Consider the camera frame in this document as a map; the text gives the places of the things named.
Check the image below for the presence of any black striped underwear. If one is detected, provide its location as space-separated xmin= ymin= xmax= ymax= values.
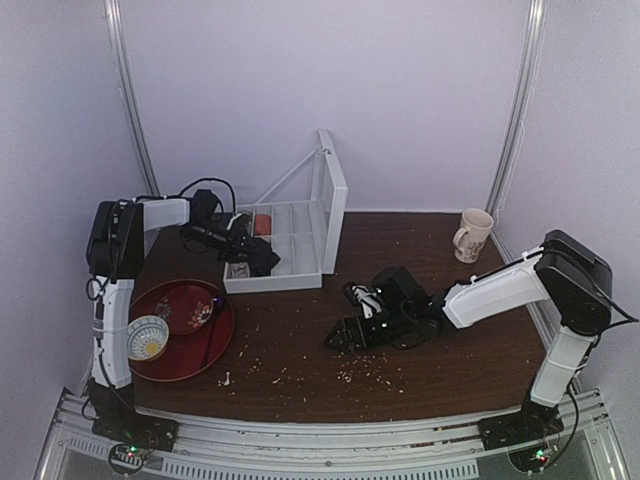
xmin=238 ymin=237 xmax=281 ymax=277

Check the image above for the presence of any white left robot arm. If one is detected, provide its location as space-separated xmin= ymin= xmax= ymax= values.
xmin=85 ymin=189 xmax=279 ymax=417

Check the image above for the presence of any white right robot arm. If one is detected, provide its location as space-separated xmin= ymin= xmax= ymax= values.
xmin=324 ymin=229 xmax=639 ymax=412

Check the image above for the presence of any red rolled cloth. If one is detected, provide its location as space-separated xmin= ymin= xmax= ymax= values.
xmin=253 ymin=213 xmax=272 ymax=237

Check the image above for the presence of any grey folded cloth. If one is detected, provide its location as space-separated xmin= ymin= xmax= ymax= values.
xmin=227 ymin=262 xmax=251 ymax=279

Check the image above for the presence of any purple spoon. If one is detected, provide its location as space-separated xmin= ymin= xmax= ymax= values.
xmin=200 ymin=295 xmax=225 ymax=369

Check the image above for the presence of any white compartment organizer box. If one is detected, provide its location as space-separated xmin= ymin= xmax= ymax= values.
xmin=223 ymin=129 xmax=349 ymax=294

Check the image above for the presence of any red floral plate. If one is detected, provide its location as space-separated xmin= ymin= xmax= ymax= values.
xmin=153 ymin=285 xmax=219 ymax=335

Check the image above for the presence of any cream floral mug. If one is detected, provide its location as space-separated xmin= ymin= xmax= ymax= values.
xmin=452 ymin=208 xmax=494 ymax=264

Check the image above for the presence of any round red tray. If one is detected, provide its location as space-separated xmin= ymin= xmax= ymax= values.
xmin=129 ymin=279 xmax=235 ymax=383

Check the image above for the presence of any blue patterned bowl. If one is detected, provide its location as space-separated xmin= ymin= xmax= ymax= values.
xmin=126 ymin=315 xmax=170 ymax=362

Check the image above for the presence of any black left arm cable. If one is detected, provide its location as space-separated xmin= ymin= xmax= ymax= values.
xmin=177 ymin=176 xmax=237 ymax=216

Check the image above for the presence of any aluminium front rail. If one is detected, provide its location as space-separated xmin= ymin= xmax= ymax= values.
xmin=36 ymin=391 xmax=629 ymax=479

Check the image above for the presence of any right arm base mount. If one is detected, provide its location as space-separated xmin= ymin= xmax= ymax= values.
xmin=478 ymin=392 xmax=580 ymax=476

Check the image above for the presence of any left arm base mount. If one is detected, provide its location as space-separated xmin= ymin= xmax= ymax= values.
xmin=91 ymin=399 xmax=179 ymax=478

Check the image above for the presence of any left aluminium frame post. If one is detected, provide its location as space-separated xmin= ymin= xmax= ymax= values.
xmin=103 ymin=0 xmax=161 ymax=196

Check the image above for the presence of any aluminium frame post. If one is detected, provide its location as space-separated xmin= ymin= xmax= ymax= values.
xmin=485 ymin=0 xmax=545 ymax=216
xmin=103 ymin=0 xmax=161 ymax=196

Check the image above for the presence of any right aluminium frame post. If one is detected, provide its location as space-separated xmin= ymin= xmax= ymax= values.
xmin=485 ymin=0 xmax=545 ymax=216

